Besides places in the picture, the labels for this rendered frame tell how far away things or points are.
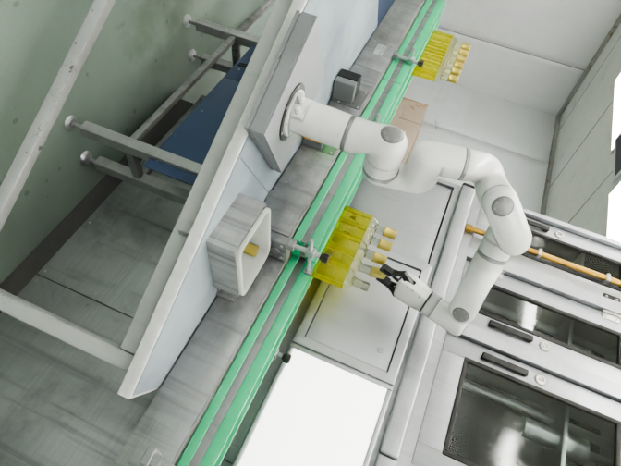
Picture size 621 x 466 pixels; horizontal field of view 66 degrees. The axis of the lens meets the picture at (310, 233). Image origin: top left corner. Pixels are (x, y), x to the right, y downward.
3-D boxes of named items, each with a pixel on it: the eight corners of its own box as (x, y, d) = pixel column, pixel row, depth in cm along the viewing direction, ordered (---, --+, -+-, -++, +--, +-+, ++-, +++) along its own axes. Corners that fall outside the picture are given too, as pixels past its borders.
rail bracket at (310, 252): (285, 267, 146) (322, 282, 143) (286, 235, 132) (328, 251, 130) (288, 260, 147) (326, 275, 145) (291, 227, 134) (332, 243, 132)
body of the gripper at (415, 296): (430, 303, 151) (400, 284, 155) (440, 288, 143) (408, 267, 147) (419, 320, 148) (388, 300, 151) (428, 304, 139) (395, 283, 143)
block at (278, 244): (264, 255, 145) (285, 263, 144) (264, 238, 138) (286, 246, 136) (269, 247, 147) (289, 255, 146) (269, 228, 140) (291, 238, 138)
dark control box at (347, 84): (330, 97, 177) (351, 104, 176) (333, 79, 171) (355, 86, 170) (338, 85, 182) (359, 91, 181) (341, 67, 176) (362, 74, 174)
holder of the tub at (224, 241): (215, 296, 136) (239, 306, 135) (205, 240, 114) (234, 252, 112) (243, 251, 146) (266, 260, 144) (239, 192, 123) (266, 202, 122)
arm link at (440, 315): (482, 305, 133) (490, 292, 141) (449, 284, 136) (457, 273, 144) (456, 342, 140) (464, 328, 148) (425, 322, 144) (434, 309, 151)
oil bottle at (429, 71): (395, 70, 222) (454, 89, 217) (398, 59, 217) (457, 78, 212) (399, 64, 225) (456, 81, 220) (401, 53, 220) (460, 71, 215)
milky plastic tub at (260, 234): (214, 288, 132) (242, 300, 130) (206, 241, 113) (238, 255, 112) (244, 241, 141) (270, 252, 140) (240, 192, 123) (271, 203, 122)
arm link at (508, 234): (449, 234, 135) (457, 260, 121) (480, 165, 125) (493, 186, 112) (504, 250, 135) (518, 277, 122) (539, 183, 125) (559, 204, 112)
